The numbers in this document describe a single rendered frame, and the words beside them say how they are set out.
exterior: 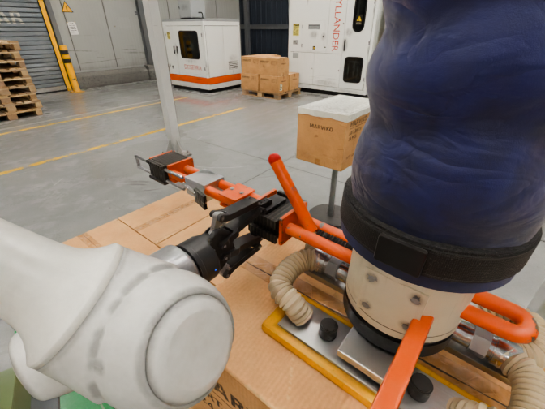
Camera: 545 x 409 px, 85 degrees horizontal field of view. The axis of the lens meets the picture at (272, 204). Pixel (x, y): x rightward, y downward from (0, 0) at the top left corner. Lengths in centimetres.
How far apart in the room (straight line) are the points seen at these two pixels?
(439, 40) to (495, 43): 4
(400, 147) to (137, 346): 27
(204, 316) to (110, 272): 8
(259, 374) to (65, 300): 33
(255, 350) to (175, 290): 33
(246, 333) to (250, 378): 8
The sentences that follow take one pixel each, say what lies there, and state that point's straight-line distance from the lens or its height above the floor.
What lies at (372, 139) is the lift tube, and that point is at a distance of 35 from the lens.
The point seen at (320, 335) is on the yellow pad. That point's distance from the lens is 52.
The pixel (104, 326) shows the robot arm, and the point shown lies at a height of 134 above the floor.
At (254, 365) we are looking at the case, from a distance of 52.
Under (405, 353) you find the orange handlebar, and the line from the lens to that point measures 40.
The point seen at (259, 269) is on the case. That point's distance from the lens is 65.
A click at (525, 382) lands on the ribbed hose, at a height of 114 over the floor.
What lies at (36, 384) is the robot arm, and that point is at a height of 121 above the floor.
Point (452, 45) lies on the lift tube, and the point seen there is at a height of 150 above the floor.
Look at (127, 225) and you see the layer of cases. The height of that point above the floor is 54.
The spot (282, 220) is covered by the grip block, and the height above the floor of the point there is 122.
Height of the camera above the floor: 151
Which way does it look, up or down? 31 degrees down
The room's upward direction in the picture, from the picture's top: straight up
